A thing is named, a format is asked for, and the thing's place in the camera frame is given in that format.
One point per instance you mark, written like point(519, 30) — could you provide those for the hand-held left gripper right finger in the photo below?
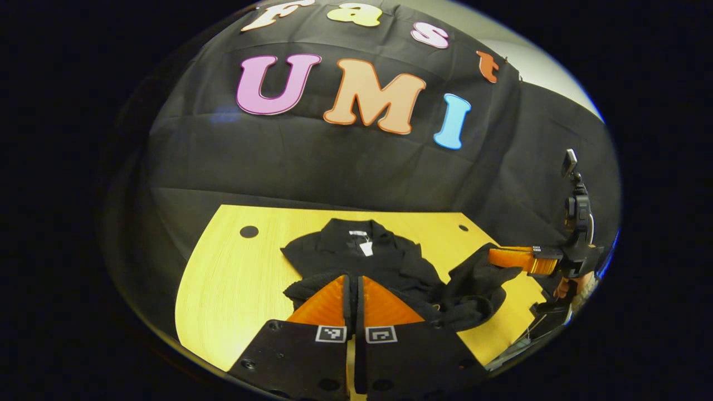
point(406, 362)

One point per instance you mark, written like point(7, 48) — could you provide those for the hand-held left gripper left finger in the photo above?
point(301, 356)

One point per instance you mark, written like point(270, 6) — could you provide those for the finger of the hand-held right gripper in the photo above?
point(515, 260)

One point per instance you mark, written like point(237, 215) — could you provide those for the black button jacket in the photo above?
point(390, 262)

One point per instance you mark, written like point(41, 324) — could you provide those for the black backdrop cloth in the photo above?
point(334, 161)

